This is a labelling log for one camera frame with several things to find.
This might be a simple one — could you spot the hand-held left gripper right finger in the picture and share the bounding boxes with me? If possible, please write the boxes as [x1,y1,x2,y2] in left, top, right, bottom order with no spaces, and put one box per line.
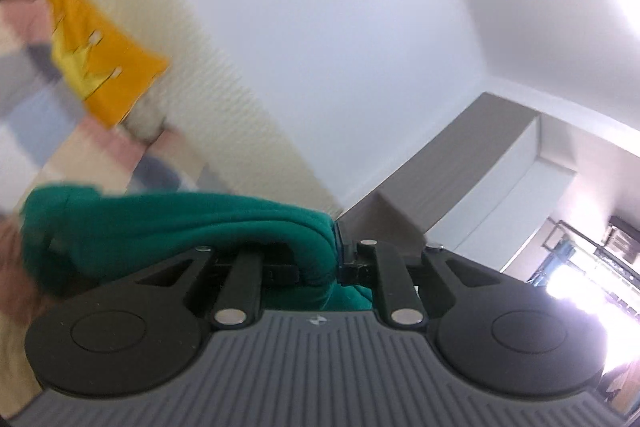
[336,220,511,327]

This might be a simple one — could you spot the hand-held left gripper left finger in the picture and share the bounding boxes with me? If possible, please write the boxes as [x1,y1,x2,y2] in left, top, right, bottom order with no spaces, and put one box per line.
[125,246,301,327]

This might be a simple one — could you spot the green hoodie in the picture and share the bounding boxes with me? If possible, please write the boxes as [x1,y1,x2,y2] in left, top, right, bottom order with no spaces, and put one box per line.
[20,184,373,312]

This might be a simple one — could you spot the cream pillow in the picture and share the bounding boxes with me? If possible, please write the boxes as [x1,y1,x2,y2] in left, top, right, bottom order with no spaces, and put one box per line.
[121,91,170,142]

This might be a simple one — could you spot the cream quilted headboard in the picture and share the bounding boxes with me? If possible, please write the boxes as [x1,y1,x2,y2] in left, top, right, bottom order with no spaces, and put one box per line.
[74,0,347,219]

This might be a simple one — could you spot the blue curtain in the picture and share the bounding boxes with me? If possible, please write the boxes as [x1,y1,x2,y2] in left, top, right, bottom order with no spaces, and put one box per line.
[541,239,576,284]

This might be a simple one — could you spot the patchwork blanket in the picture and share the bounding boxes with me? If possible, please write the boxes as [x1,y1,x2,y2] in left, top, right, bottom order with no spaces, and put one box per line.
[0,0,213,220]

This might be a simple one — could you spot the yellow crown pillow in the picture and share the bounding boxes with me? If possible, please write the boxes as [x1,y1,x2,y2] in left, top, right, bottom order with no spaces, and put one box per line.
[46,0,172,128]

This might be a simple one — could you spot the grey wall cabinet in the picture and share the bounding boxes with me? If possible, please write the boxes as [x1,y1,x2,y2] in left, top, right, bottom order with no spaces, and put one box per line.
[344,91,543,260]

